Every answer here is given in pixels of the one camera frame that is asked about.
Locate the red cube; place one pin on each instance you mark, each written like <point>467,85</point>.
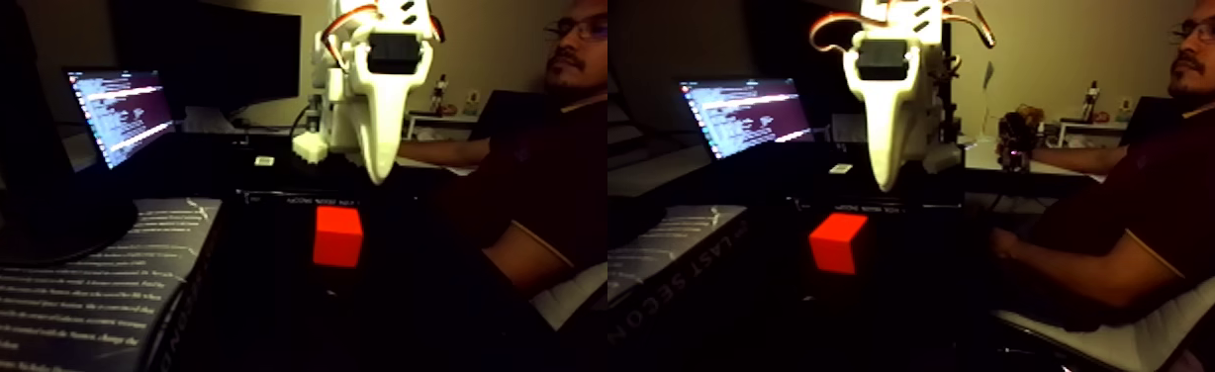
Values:
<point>338,237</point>

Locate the small standing figurine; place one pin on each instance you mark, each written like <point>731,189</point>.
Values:
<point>439,93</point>

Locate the white side table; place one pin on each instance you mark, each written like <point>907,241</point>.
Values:
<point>452,123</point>

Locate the black box with white text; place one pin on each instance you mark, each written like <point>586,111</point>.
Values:
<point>67,291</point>

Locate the small pale desk ornament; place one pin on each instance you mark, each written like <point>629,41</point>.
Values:
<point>474,102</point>

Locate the person's left hand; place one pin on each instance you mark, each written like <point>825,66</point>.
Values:
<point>1004,245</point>

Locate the small white label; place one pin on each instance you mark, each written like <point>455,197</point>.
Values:
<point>264,161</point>

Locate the black case with lettered strip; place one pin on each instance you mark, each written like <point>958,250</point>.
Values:
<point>296,197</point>

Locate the black monitor with round stand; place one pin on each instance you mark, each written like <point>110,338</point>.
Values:
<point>15,156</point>

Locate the dark leader arm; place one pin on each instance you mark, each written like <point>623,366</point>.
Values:
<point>1013,140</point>

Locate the person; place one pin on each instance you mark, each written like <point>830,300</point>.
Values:
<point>545,166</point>

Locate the open laptop with lit screen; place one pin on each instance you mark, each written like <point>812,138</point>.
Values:
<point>121,114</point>

